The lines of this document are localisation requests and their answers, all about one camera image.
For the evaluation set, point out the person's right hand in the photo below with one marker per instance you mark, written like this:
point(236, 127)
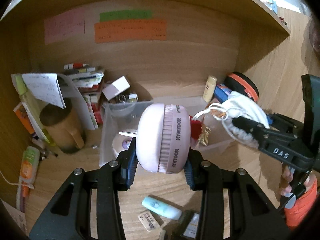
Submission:
point(287, 177)

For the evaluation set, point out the light blue tube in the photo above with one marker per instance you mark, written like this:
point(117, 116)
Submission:
point(162, 208)

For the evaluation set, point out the pink sticky note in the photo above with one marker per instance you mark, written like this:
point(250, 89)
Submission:
point(64, 25)

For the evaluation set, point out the white paper receipt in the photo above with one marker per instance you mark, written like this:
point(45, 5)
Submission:
point(55, 88)

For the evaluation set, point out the white instruction leaflet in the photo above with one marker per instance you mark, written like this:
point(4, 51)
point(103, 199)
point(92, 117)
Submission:
point(17, 216)

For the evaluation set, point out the white cloth drawstring bag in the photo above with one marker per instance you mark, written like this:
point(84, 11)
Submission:
point(237, 112)

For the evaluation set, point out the pink round case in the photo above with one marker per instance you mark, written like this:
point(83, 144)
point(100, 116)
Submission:
point(163, 138)

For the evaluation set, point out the orange pen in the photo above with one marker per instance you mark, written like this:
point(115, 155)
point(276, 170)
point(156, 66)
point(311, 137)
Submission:
point(22, 195)

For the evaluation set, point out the brown mug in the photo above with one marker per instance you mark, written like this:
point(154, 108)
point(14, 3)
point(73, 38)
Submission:
point(64, 126)

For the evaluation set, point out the orange box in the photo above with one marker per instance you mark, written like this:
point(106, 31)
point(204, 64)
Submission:
point(24, 119)

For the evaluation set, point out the stack of books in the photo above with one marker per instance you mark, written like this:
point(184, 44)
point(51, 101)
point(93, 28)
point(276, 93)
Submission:
point(90, 83)

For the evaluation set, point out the small printed card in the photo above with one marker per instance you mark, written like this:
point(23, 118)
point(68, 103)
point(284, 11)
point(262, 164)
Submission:
point(148, 221)

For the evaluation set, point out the round white lidded container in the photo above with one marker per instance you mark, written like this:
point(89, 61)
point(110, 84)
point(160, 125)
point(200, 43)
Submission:
point(122, 141)

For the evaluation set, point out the red velvet pouch gold trim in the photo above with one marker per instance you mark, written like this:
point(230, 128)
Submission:
point(200, 132)

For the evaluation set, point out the cream lotion bottle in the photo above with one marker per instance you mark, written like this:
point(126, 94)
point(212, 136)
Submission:
point(209, 88)

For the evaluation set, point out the small white cardboard box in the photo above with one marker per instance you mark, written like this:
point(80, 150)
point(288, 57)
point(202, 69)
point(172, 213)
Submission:
point(115, 88)

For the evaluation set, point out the orange sleeve forearm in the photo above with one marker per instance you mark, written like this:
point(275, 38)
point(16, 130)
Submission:
point(295, 215)

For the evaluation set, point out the orange green glue tube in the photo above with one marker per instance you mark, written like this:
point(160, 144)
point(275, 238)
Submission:
point(29, 165)

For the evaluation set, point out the black orange zip case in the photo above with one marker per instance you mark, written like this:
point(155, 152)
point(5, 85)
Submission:
point(240, 83)

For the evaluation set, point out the clear plastic storage bin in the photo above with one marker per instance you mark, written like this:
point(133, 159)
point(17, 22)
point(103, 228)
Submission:
point(218, 138)

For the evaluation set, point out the green sticky note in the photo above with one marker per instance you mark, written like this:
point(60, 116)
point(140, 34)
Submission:
point(125, 15)

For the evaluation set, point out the red white marker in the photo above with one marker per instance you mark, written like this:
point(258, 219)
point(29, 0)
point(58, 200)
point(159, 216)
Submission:
point(71, 66)

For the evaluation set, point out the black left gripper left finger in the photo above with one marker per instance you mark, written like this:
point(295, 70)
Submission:
point(68, 214)

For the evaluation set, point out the orange sticky note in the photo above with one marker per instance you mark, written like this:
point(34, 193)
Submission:
point(133, 29)

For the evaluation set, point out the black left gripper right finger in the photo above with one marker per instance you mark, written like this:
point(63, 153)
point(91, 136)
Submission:
point(252, 215)

